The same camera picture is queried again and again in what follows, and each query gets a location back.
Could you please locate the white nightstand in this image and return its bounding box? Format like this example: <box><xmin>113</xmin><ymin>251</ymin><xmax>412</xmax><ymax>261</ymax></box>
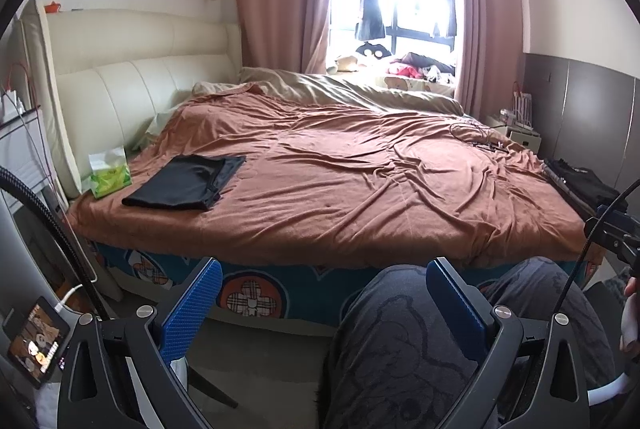
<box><xmin>487</xmin><ymin>111</ymin><xmax>544</xmax><ymax>156</ymax></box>

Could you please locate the dark purple cushion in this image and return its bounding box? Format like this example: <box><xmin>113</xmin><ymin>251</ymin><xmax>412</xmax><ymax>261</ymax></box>
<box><xmin>400</xmin><ymin>52</ymin><xmax>457</xmax><ymax>74</ymax></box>

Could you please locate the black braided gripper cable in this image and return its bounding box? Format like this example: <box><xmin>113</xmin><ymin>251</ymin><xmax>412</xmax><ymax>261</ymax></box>
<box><xmin>554</xmin><ymin>181</ymin><xmax>640</xmax><ymax>316</ymax></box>
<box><xmin>0</xmin><ymin>166</ymin><xmax>112</xmax><ymax>322</ymax></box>

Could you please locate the black smartphone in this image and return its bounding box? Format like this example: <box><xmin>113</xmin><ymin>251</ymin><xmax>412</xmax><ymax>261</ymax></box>
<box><xmin>7</xmin><ymin>296</ymin><xmax>71</xmax><ymax>391</ymax></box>

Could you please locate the pile of dark clothes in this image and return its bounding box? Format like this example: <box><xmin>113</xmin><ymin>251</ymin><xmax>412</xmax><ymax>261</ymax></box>
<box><xmin>542</xmin><ymin>158</ymin><xmax>627</xmax><ymax>218</ymax></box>

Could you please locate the red plush toy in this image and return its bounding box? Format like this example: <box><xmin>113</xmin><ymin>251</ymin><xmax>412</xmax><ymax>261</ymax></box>
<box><xmin>390</xmin><ymin>64</ymin><xmax>425</xmax><ymax>80</ymax></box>

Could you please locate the brown blanket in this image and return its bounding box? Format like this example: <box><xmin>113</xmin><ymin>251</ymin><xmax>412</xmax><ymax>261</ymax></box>
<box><xmin>65</xmin><ymin>81</ymin><xmax>599</xmax><ymax>273</ymax></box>

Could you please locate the person's right hand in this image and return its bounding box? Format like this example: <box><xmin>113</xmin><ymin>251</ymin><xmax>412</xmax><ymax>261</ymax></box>
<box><xmin>620</xmin><ymin>276</ymin><xmax>640</xmax><ymax>353</ymax></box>

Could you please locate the red cable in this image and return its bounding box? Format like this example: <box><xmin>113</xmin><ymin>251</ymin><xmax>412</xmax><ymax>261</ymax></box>
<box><xmin>4</xmin><ymin>63</ymin><xmax>42</xmax><ymax>110</ymax></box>

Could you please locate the white charging cable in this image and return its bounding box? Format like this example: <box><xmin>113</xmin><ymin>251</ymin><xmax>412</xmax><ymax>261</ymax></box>
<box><xmin>54</xmin><ymin>283</ymin><xmax>85</xmax><ymax>316</ymax></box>

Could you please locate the black and white plush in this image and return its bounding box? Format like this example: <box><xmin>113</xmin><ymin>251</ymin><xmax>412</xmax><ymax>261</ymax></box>
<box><xmin>356</xmin><ymin>41</ymin><xmax>390</xmax><ymax>60</ymax></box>

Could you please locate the cream leather headboard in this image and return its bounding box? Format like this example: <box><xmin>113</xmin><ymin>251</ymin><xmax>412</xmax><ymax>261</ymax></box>
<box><xmin>20</xmin><ymin>0</ymin><xmax>244</xmax><ymax>200</ymax></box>

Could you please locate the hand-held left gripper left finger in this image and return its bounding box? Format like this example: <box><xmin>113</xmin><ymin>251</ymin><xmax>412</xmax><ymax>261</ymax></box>
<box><xmin>57</xmin><ymin>257</ymin><xmax>224</xmax><ymax>429</ymax></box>

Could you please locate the black chair leg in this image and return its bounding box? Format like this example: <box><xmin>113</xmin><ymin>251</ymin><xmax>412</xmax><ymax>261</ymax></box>
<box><xmin>187</xmin><ymin>356</ymin><xmax>241</xmax><ymax>410</ymax></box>

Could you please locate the beige duvet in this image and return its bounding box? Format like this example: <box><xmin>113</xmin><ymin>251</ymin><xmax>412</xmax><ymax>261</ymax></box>
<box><xmin>192</xmin><ymin>68</ymin><xmax>466</xmax><ymax>114</ymax></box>

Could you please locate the beige plush toy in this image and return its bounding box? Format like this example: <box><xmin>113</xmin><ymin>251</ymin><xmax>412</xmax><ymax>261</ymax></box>
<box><xmin>327</xmin><ymin>54</ymin><xmax>362</xmax><ymax>74</ymax></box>

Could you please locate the coiled black cable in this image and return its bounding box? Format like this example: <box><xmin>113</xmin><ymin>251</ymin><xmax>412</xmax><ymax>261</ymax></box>
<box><xmin>448</xmin><ymin>121</ymin><xmax>507</xmax><ymax>150</ymax></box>

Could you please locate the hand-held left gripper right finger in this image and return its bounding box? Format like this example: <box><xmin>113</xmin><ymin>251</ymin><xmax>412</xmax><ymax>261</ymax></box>
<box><xmin>426</xmin><ymin>257</ymin><xmax>587</xmax><ymax>429</ymax></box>

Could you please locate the black t-shirt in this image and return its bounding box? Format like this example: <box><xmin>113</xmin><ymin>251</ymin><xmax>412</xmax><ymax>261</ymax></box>
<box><xmin>121</xmin><ymin>155</ymin><xmax>247</xmax><ymax>212</ymax></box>

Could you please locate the green tissue pack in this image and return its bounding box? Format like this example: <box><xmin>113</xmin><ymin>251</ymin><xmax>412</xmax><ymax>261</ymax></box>
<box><xmin>89</xmin><ymin>146</ymin><xmax>134</xmax><ymax>200</ymax></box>

